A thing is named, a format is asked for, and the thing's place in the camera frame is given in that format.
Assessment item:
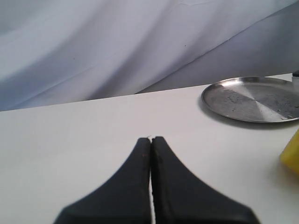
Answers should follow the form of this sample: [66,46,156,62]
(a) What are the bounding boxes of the yellow sponge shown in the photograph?
[280,130,299,175]

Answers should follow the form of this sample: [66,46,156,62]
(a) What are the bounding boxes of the round steel plate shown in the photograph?
[201,77,299,123]

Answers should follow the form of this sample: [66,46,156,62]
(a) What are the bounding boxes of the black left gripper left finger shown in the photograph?
[55,138,151,224]

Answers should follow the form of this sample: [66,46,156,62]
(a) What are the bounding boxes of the white backdrop cloth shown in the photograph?
[0,0,299,111]

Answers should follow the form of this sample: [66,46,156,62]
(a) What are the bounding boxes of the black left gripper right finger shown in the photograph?
[150,137,258,224]

